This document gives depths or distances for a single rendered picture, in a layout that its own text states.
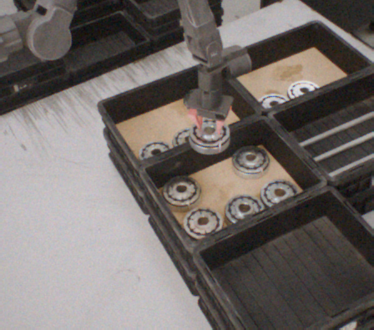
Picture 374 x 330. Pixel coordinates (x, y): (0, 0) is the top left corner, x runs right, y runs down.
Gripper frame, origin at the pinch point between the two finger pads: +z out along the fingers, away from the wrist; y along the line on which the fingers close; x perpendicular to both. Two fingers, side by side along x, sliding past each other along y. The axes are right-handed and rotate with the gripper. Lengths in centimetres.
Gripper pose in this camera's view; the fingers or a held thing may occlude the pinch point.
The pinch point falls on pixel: (209, 128)
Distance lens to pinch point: 154.2
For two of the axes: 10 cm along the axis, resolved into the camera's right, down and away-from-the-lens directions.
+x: -3.4, 6.7, -6.6
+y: -9.4, -2.3, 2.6
